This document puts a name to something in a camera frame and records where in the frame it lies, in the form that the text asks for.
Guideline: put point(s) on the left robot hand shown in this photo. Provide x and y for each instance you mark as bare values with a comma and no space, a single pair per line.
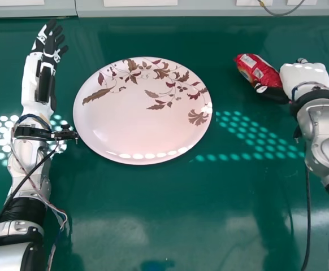
30,84

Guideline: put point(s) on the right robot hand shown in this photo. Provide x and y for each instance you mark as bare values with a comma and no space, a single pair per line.
305,76

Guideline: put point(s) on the red biscuit packet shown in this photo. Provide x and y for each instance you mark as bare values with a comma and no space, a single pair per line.
255,67

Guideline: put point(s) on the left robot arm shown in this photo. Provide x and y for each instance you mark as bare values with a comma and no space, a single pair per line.
12,234

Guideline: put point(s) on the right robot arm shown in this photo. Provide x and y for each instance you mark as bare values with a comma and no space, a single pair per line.
320,135

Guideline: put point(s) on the white plate brown leaf pattern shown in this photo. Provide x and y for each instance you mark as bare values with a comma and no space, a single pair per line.
142,121

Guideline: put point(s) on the white socket strip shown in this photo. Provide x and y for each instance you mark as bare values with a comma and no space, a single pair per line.
14,2

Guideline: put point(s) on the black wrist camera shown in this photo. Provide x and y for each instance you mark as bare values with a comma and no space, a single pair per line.
65,132

